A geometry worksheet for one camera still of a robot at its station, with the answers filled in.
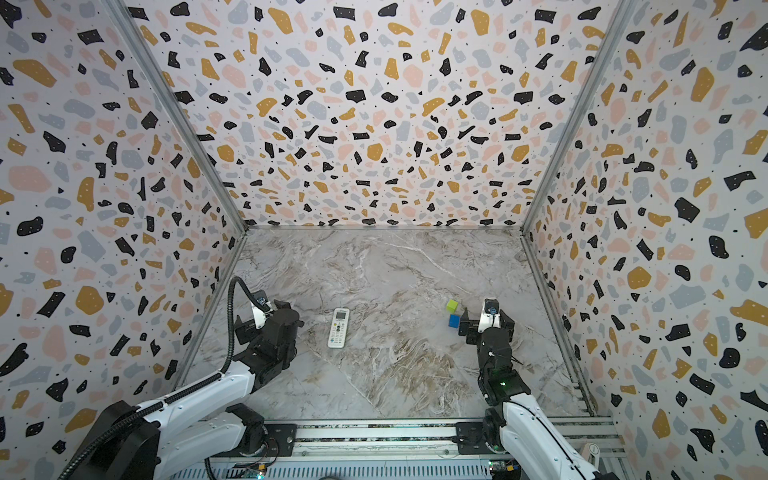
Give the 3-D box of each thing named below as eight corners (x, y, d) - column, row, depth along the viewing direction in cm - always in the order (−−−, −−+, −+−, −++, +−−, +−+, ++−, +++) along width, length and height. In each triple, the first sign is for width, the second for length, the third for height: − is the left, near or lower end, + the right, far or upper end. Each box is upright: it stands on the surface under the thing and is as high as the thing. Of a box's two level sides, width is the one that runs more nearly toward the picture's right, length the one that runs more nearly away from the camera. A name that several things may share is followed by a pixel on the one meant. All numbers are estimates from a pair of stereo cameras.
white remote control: (328, 348, 92) (326, 344, 90) (334, 312, 100) (333, 308, 98) (345, 348, 92) (344, 345, 90) (350, 312, 100) (349, 308, 98)
